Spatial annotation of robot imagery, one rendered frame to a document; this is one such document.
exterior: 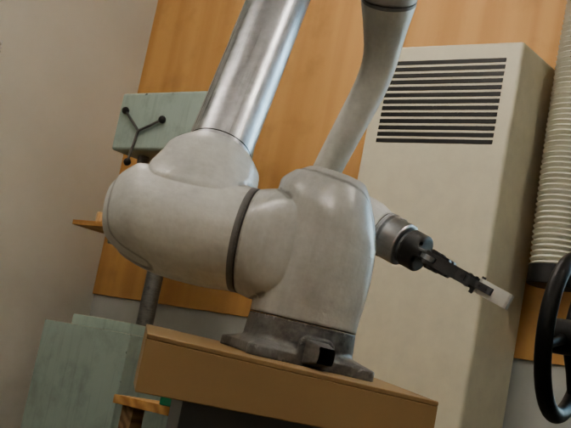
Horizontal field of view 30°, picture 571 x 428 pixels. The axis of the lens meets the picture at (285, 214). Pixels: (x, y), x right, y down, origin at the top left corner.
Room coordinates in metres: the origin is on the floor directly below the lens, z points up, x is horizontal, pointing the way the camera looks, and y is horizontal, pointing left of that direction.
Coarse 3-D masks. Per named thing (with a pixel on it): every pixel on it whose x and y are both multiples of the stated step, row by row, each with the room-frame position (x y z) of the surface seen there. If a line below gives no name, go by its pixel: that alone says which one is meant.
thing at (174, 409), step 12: (180, 408) 1.36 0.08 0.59; (192, 408) 1.35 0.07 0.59; (204, 408) 1.35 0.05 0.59; (216, 408) 1.35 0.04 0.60; (168, 420) 1.60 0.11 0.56; (180, 420) 1.35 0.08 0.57; (192, 420) 1.35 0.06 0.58; (204, 420) 1.35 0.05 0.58; (216, 420) 1.35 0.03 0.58; (228, 420) 1.35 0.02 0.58; (240, 420) 1.35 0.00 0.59; (252, 420) 1.36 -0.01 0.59; (264, 420) 1.36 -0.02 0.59; (276, 420) 1.36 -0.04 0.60
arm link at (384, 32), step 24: (384, 24) 1.78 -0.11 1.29; (408, 24) 1.80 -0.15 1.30; (384, 48) 1.82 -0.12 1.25; (360, 72) 1.87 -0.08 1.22; (384, 72) 1.85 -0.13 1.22; (360, 96) 1.87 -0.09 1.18; (336, 120) 1.90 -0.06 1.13; (360, 120) 1.88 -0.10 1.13; (336, 144) 1.89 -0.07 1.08; (336, 168) 1.91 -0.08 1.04
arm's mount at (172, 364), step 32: (160, 352) 1.28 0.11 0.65; (192, 352) 1.29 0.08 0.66; (224, 352) 1.29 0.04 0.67; (160, 384) 1.28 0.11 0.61; (192, 384) 1.29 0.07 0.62; (224, 384) 1.29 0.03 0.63; (256, 384) 1.30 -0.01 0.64; (288, 384) 1.30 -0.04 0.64; (320, 384) 1.30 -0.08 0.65; (352, 384) 1.31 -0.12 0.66; (384, 384) 1.49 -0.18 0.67; (288, 416) 1.30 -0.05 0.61; (320, 416) 1.31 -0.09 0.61; (352, 416) 1.31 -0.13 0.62; (384, 416) 1.31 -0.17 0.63; (416, 416) 1.32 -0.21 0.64
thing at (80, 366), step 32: (128, 96) 3.85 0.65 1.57; (160, 96) 3.74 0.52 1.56; (192, 96) 3.63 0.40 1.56; (128, 128) 3.82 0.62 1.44; (160, 128) 3.71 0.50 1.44; (128, 160) 3.77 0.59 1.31; (96, 224) 3.73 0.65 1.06; (160, 288) 3.75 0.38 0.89; (96, 320) 3.71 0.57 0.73; (64, 352) 3.64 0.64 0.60; (96, 352) 3.54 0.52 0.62; (128, 352) 3.45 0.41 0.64; (32, 384) 3.72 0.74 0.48; (64, 384) 3.62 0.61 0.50; (96, 384) 3.51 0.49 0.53; (128, 384) 3.47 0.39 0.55; (32, 416) 3.69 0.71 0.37; (64, 416) 3.59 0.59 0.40; (96, 416) 3.49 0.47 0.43; (160, 416) 3.60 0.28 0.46
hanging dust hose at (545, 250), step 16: (560, 48) 3.18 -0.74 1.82; (560, 64) 3.16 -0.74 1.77; (560, 80) 3.16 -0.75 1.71; (560, 96) 3.15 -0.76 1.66; (560, 112) 3.14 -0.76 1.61; (560, 128) 3.14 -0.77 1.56; (544, 144) 3.19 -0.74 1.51; (560, 144) 3.13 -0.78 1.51; (544, 160) 3.17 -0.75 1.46; (560, 160) 3.12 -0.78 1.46; (544, 176) 3.16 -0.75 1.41; (560, 176) 3.12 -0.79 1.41; (544, 192) 3.15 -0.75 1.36; (560, 192) 3.11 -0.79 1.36; (544, 208) 3.14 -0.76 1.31; (560, 208) 3.11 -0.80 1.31; (544, 224) 3.13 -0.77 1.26; (560, 224) 3.10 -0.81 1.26; (544, 240) 3.12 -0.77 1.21; (560, 240) 3.10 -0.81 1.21; (544, 256) 3.12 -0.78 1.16; (560, 256) 3.10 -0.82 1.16; (528, 272) 3.17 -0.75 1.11; (544, 272) 3.11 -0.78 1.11; (544, 288) 3.23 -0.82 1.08
